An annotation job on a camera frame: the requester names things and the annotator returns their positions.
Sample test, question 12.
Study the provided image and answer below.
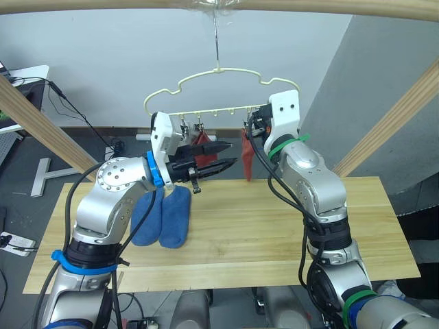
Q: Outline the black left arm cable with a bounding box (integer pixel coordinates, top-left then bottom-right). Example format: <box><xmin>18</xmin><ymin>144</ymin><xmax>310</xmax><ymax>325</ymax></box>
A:
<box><xmin>32</xmin><ymin>162</ymin><xmax>159</xmax><ymax>329</ymax></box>

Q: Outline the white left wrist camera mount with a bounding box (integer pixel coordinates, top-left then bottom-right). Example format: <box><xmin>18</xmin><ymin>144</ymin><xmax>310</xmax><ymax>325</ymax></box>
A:
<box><xmin>150</xmin><ymin>110</ymin><xmax>183</xmax><ymax>166</ymax></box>

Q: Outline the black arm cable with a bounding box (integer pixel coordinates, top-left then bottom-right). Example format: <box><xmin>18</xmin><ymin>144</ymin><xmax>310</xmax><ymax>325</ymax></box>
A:
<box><xmin>32</xmin><ymin>162</ymin><xmax>159</xmax><ymax>329</ymax></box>
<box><xmin>247</xmin><ymin>114</ymin><xmax>322</xmax><ymax>293</ymax></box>

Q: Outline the white metal stand foot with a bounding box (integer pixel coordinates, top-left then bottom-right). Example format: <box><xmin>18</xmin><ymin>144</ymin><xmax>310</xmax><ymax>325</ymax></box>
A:
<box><xmin>29</xmin><ymin>157</ymin><xmax>80</xmax><ymax>198</ymax></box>

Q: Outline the blue sock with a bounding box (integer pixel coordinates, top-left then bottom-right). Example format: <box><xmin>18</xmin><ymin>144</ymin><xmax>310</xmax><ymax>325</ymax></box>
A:
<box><xmin>158</xmin><ymin>186</ymin><xmax>192</xmax><ymax>249</ymax></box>
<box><xmin>130</xmin><ymin>189</ymin><xmax>165</xmax><ymax>247</ymax></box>

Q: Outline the wooden frame crossbeam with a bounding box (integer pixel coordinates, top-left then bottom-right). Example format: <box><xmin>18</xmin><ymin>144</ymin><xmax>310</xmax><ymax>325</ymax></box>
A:
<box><xmin>0</xmin><ymin>0</ymin><xmax>439</xmax><ymax>24</ymax></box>

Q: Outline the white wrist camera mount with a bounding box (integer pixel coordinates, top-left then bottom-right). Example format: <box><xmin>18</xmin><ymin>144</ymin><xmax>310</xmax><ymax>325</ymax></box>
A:
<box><xmin>150</xmin><ymin>110</ymin><xmax>183</xmax><ymax>166</ymax></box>
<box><xmin>268</xmin><ymin>89</ymin><xmax>301</xmax><ymax>138</ymax></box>

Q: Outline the blue cable tie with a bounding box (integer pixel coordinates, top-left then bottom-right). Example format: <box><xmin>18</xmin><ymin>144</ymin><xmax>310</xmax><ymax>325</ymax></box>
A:
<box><xmin>51</xmin><ymin>249</ymin><xmax>125</xmax><ymax>276</ymax></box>

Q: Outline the white power strip with plugs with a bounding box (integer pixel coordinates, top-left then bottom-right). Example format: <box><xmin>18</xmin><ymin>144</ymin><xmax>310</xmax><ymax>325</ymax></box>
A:
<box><xmin>0</xmin><ymin>230</ymin><xmax>38</xmax><ymax>257</ymax></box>

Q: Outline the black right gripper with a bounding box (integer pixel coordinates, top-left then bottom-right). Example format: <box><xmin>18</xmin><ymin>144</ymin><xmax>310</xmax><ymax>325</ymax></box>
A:
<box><xmin>242</xmin><ymin>104</ymin><xmax>274</xmax><ymax>138</ymax></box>

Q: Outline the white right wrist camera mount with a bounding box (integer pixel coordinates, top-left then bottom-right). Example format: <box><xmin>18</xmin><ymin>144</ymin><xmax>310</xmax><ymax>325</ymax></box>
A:
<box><xmin>268</xmin><ymin>89</ymin><xmax>301</xmax><ymax>138</ymax></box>

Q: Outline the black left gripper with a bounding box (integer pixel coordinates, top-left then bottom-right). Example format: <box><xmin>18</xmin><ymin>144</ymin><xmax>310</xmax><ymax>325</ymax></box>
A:
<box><xmin>165</xmin><ymin>141</ymin><xmax>239</xmax><ymax>188</ymax></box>

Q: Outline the green cable tie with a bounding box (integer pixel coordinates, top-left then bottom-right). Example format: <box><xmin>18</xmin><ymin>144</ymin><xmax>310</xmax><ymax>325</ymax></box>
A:
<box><xmin>268</xmin><ymin>133</ymin><xmax>311</xmax><ymax>160</ymax></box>

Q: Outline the red sock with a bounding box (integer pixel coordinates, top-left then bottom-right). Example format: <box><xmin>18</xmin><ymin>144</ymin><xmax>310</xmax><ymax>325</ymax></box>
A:
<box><xmin>240</xmin><ymin>128</ymin><xmax>257</xmax><ymax>182</ymax></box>
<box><xmin>191</xmin><ymin>131</ymin><xmax>220</xmax><ymax>169</ymax></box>

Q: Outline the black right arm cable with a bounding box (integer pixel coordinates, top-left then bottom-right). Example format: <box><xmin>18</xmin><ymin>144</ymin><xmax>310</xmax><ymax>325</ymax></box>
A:
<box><xmin>247</xmin><ymin>114</ymin><xmax>322</xmax><ymax>293</ymax></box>

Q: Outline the wooden frame slanted post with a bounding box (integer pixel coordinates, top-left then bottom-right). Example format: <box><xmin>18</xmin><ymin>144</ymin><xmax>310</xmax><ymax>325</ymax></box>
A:
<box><xmin>331</xmin><ymin>57</ymin><xmax>439</xmax><ymax>178</ymax></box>
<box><xmin>0</xmin><ymin>73</ymin><xmax>99</xmax><ymax>183</ymax></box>

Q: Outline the green tape band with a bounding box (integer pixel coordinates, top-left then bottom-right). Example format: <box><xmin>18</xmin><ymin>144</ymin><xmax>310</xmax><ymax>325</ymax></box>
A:
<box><xmin>342</xmin><ymin>289</ymin><xmax>377</xmax><ymax>323</ymax></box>

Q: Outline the grey rounded robot leg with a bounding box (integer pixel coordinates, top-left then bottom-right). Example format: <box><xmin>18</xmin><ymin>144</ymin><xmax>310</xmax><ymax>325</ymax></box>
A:
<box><xmin>170</xmin><ymin>290</ymin><xmax>211</xmax><ymax>329</ymax></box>
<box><xmin>263</xmin><ymin>287</ymin><xmax>311</xmax><ymax>329</ymax></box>

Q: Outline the red sock, short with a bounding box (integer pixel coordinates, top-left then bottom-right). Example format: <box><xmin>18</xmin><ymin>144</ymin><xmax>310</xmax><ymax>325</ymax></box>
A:
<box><xmin>191</xmin><ymin>131</ymin><xmax>220</xmax><ymax>169</ymax></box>

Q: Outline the cream plastic clip hanger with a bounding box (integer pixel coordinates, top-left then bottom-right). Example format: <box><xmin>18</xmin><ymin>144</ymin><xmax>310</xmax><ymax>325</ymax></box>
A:
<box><xmin>143</xmin><ymin>6</ymin><xmax>302</xmax><ymax>138</ymax></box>

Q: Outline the black floor cable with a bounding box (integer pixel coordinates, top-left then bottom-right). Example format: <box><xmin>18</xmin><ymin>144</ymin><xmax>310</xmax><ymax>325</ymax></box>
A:
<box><xmin>9</xmin><ymin>77</ymin><xmax>119</xmax><ymax>156</ymax></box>

